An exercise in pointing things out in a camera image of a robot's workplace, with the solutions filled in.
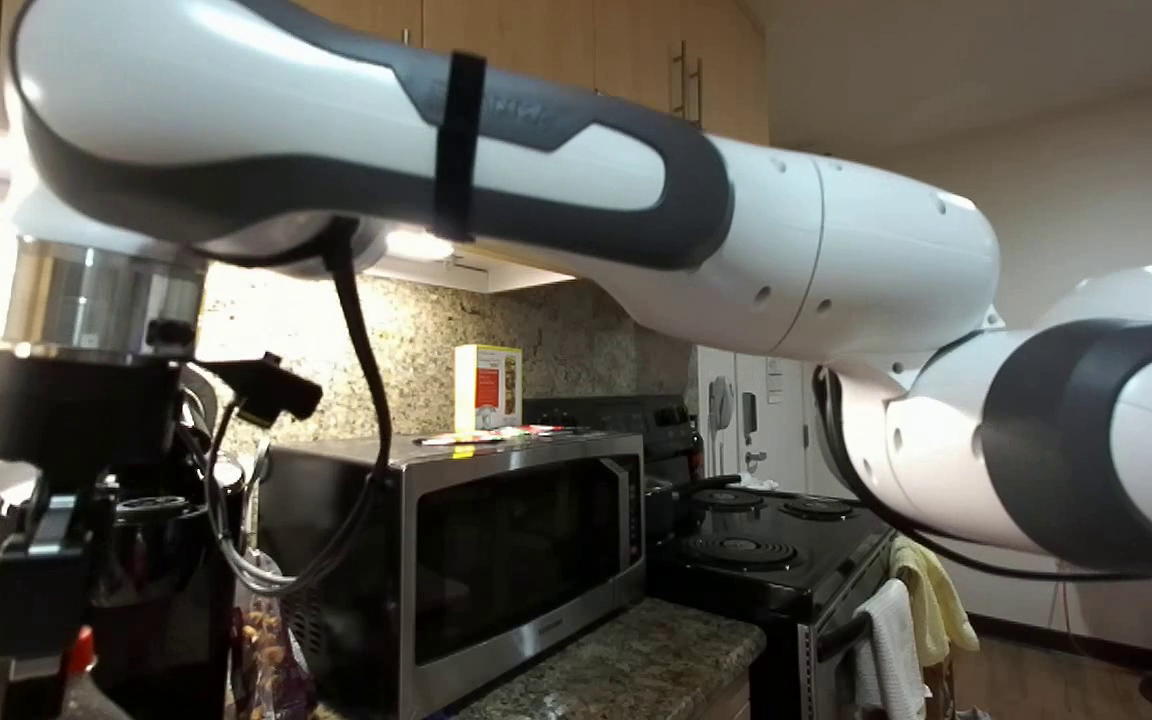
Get stainless steel microwave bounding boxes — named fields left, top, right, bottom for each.
left=291, top=431, right=646, bottom=720

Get upper wooden cabinets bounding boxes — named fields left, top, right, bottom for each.
left=302, top=0, right=772, bottom=141

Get Coca Cola bottle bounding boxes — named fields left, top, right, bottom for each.
left=57, top=626, right=129, bottom=720

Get recipe box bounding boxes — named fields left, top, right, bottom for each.
left=458, top=344, right=523, bottom=435

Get white hanging towel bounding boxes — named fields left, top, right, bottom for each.
left=852, top=579, right=928, bottom=720

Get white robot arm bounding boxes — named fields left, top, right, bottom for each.
left=8, top=0, right=1152, bottom=577

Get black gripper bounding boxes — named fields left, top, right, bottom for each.
left=0, top=353, right=322, bottom=720

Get black stove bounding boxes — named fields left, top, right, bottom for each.
left=520, top=393, right=904, bottom=720

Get snack bag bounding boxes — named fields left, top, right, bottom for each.
left=228, top=586, right=315, bottom=720

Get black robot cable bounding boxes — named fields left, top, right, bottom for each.
left=201, top=216, right=400, bottom=599

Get white refrigerator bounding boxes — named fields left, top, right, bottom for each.
left=695, top=349, right=813, bottom=491

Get yellow hanging towel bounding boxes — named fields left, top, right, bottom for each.
left=893, top=537, right=982, bottom=668

